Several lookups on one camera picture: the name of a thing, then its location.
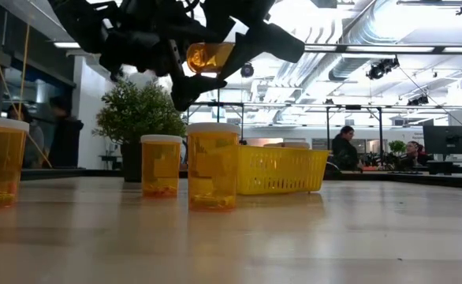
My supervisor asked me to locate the yellow extension cable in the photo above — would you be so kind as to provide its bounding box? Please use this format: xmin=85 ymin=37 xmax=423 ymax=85
xmin=0 ymin=0 xmax=54 ymax=170

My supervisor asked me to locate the fluorescent ceiling light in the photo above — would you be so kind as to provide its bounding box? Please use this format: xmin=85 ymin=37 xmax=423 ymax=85
xmin=52 ymin=40 xmax=82 ymax=50

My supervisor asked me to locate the yellow plastic basket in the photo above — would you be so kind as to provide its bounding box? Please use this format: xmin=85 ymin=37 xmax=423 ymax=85
xmin=234 ymin=144 xmax=331 ymax=196

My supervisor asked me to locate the person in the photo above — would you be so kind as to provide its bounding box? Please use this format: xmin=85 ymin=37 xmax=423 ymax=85
xmin=397 ymin=140 xmax=430 ymax=170
xmin=5 ymin=103 xmax=46 ymax=170
xmin=330 ymin=125 xmax=361 ymax=171
xmin=48 ymin=95 xmax=85 ymax=170

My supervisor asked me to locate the orange pill bottle white cap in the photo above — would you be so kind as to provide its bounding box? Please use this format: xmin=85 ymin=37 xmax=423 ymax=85
xmin=140 ymin=133 xmax=184 ymax=199
xmin=185 ymin=121 xmax=241 ymax=213
xmin=186 ymin=41 xmax=237 ymax=75

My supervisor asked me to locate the black background frame rack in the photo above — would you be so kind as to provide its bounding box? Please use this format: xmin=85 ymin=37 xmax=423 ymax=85
xmin=185 ymin=101 xmax=386 ymax=151

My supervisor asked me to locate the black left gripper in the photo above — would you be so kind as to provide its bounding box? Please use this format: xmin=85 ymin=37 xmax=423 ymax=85
xmin=99 ymin=0 xmax=307 ymax=113

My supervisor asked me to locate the artificial plant in black pot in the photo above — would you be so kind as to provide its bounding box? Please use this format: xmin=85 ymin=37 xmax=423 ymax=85
xmin=92 ymin=78 xmax=188 ymax=183

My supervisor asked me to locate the small green background plant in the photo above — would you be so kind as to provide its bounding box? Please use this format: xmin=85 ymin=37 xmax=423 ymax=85
xmin=387 ymin=139 xmax=408 ymax=157

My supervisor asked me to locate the black ceiling spotlight cluster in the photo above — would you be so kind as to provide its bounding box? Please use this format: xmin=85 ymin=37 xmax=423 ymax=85
xmin=407 ymin=94 xmax=430 ymax=107
xmin=366 ymin=56 xmax=401 ymax=81

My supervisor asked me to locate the black desk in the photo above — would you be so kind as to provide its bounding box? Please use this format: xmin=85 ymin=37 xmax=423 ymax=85
xmin=426 ymin=159 xmax=462 ymax=178

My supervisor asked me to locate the silver ventilation duct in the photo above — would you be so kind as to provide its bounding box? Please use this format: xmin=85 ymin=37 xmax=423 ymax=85
xmin=327 ymin=0 xmax=413 ymax=82

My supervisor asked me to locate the black computer monitor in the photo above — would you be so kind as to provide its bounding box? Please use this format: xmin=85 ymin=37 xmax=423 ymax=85
xmin=423 ymin=125 xmax=462 ymax=161

